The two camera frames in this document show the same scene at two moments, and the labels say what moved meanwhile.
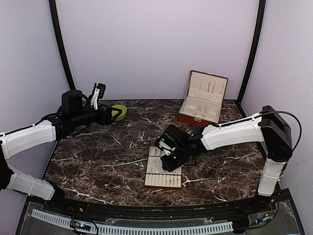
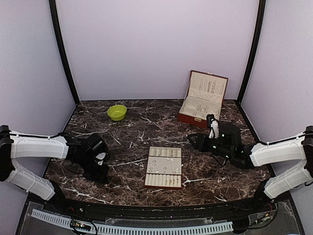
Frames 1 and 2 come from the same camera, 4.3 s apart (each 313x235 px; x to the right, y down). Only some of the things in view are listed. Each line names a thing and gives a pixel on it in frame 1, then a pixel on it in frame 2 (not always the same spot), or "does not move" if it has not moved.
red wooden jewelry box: (202, 101) does not move
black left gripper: (107, 120) → (101, 176)
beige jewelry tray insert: (156, 176) does not move
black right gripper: (169, 167) → (201, 140)
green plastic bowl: (122, 116) does not move
